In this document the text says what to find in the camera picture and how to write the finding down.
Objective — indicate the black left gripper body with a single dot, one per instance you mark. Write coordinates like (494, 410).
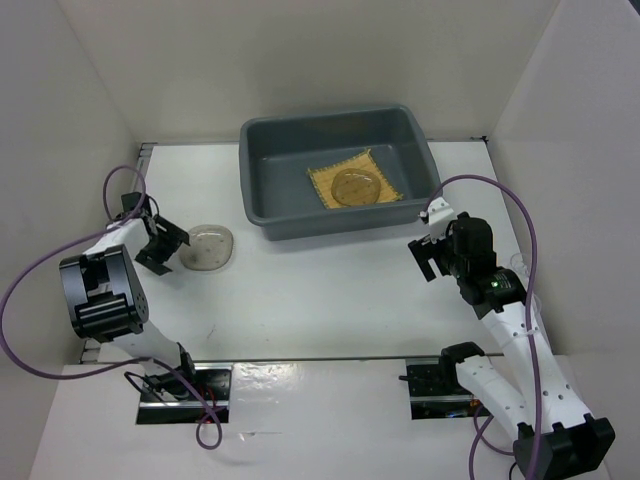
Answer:
(161, 244)

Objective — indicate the clear glass plate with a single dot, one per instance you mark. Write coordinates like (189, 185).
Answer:
(355, 187)
(210, 248)

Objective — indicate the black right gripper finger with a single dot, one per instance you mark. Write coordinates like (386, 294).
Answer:
(424, 250)
(431, 267)

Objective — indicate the clear plastic cup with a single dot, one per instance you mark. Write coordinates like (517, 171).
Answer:
(533, 304)
(520, 263)

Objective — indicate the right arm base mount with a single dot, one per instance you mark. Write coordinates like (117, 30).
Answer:
(432, 395)

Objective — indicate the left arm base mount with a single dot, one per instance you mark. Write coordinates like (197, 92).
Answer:
(158, 406)

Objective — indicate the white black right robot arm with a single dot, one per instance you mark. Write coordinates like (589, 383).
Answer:
(554, 434)

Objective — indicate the yellow woven placemat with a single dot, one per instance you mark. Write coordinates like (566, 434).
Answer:
(321, 179)

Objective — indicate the aluminium table edge rail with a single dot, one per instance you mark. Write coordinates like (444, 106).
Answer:
(113, 304)

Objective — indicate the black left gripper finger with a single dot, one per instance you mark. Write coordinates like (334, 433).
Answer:
(171, 234)
(150, 263)

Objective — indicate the grey plastic bin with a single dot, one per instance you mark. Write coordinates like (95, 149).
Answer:
(276, 152)

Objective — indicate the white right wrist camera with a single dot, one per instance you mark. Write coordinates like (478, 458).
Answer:
(437, 216)

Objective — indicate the clear plastic cup near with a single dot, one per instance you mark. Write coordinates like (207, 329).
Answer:
(533, 304)

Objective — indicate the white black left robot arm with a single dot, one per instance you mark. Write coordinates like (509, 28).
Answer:
(163, 359)

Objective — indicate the clear plastic cup far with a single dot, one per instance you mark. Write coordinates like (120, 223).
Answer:
(520, 263)

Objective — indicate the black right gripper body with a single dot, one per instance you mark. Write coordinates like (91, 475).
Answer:
(456, 262)

